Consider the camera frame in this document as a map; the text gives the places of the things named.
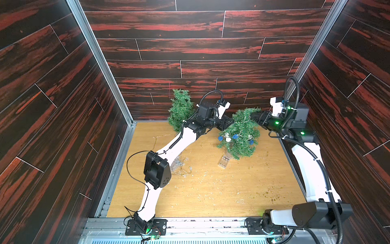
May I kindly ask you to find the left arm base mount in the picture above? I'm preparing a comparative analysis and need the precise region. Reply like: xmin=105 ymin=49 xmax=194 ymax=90
xmin=125 ymin=219 xmax=168 ymax=236

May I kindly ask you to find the clear battery box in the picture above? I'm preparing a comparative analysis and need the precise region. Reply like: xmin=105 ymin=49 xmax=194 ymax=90
xmin=218 ymin=154 xmax=232 ymax=169
xmin=170 ymin=156 xmax=184 ymax=173

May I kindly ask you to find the decorated christmas tree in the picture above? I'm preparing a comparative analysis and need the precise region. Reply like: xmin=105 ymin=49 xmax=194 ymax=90
xmin=217 ymin=108 xmax=261 ymax=160

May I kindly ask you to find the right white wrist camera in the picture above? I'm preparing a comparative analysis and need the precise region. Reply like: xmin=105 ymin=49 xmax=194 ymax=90
xmin=270 ymin=97 xmax=284 ymax=117

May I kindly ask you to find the right clear battery box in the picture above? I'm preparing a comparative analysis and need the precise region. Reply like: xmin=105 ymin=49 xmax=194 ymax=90
xmin=218 ymin=154 xmax=232 ymax=169

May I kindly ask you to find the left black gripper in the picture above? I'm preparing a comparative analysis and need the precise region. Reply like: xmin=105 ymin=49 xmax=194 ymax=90
xmin=202 ymin=114 xmax=234 ymax=132

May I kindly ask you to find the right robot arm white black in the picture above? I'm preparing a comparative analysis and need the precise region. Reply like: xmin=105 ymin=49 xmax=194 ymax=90
xmin=250 ymin=103 xmax=352 ymax=232

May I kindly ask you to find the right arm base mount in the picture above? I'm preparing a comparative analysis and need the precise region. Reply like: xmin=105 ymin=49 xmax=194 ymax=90
xmin=244 ymin=217 xmax=289 ymax=236

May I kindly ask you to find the small christmas tree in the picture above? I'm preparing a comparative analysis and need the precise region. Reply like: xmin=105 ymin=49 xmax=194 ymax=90
xmin=168 ymin=89 xmax=194 ymax=134

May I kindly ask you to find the left clear battery box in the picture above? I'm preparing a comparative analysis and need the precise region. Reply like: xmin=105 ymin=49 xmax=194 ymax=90
xmin=170 ymin=156 xmax=184 ymax=173

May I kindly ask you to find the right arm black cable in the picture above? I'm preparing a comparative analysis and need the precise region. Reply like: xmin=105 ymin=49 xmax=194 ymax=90
xmin=269 ymin=77 xmax=343 ymax=244

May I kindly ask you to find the white string lights wire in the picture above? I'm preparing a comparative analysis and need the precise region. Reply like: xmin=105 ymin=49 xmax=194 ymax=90
xmin=144 ymin=134 xmax=193 ymax=178

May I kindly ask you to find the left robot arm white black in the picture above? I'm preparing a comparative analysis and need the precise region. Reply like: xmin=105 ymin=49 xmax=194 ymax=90
xmin=134 ymin=101 xmax=234 ymax=231

